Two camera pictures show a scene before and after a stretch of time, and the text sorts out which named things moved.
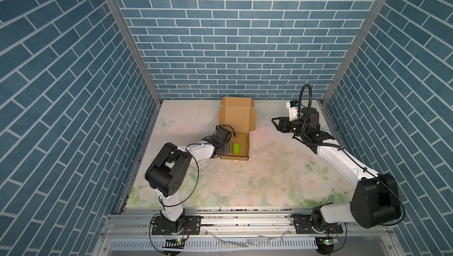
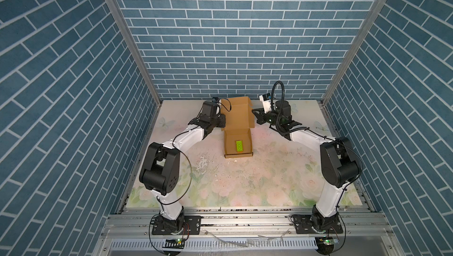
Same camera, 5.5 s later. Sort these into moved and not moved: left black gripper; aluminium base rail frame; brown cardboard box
Moved: left black gripper
Not moved: aluminium base rail frame; brown cardboard box
